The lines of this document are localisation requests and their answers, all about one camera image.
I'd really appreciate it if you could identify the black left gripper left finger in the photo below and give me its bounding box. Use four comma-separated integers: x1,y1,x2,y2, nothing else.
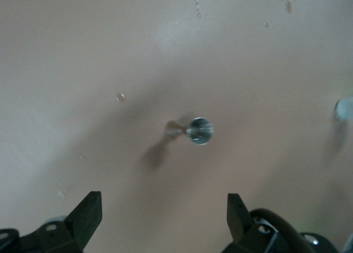
19,191,103,253

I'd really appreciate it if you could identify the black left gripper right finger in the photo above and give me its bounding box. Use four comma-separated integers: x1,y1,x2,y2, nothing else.
220,193,287,253

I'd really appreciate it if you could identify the steel jigger measuring cup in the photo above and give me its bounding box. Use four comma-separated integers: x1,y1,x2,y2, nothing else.
164,116,215,146

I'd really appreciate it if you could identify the brown table mat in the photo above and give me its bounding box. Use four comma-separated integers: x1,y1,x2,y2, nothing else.
0,0,353,253

